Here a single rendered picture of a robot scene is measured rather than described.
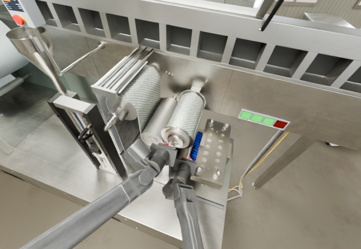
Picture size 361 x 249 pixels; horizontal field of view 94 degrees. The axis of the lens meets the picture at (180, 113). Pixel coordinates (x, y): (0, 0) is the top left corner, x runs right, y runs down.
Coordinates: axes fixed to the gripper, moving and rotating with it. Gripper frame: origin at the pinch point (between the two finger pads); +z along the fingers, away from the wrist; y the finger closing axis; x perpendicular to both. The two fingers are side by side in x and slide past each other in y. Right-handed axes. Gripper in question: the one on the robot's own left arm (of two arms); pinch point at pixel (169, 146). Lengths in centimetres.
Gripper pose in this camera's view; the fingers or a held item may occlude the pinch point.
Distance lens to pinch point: 72.2
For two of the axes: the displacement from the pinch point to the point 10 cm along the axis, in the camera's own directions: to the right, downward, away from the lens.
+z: 2.2, -1.9, 9.6
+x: 2.2, -9.5, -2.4
